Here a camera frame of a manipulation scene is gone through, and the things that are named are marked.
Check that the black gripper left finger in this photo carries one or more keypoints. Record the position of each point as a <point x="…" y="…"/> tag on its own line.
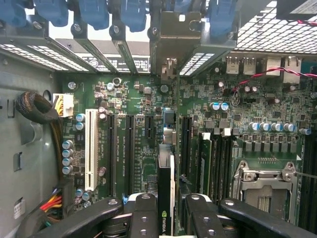
<point x="144" y="218"/>

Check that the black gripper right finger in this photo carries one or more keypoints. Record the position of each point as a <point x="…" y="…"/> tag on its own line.
<point x="203" y="218"/>

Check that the black RAM slot white clip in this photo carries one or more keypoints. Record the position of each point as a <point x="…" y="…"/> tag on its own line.
<point x="226" y="161"/>

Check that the long black expansion slot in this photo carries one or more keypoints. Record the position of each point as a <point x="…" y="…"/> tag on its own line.
<point x="130" y="153"/>
<point x="112" y="153"/>
<point x="186" y="143"/>

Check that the metal CPU socket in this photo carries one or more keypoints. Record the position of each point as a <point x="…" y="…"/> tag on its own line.
<point x="265" y="188"/>

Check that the white expansion slot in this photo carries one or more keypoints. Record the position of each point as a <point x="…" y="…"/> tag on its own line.
<point x="91" y="148"/>

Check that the short black expansion slot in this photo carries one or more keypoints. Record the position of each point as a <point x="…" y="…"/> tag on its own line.
<point x="149" y="126"/>

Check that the thin silver locking lever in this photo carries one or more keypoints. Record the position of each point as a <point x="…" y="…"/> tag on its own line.
<point x="307" y="175"/>

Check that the green motherboard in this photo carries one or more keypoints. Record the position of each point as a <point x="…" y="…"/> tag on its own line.
<point x="138" y="94"/>

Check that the white barcode sticker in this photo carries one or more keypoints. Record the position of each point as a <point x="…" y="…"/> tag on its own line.
<point x="19" y="208"/>

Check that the open black PC case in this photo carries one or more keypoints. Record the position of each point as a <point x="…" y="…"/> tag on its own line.
<point x="24" y="161"/>

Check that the white power connector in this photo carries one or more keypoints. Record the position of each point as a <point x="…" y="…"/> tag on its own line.
<point x="67" y="104"/>

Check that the silver USB port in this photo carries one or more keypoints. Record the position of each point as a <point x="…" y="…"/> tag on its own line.
<point x="232" y="65"/>
<point x="249" y="65"/>

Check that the silver rear port block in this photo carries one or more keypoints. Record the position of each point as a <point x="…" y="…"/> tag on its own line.
<point x="273" y="65"/>
<point x="291" y="69"/>

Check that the blue slot clip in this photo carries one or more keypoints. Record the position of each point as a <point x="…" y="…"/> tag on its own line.
<point x="94" y="13"/>
<point x="12" y="12"/>
<point x="50" y="12"/>
<point x="220" y="19"/>
<point x="133" y="15"/>

